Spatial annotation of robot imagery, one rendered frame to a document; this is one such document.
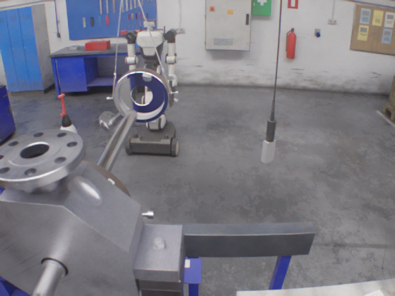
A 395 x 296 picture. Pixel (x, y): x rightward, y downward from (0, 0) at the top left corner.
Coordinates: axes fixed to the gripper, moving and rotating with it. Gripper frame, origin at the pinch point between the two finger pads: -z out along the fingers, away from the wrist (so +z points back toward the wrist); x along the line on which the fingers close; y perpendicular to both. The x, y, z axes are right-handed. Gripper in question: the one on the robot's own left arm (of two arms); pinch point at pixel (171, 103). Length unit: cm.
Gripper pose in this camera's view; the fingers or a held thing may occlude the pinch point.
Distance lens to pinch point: 340.2
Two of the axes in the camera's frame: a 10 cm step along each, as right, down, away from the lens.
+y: 10.0, 0.4, -0.8
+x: -0.9, 3.0, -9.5
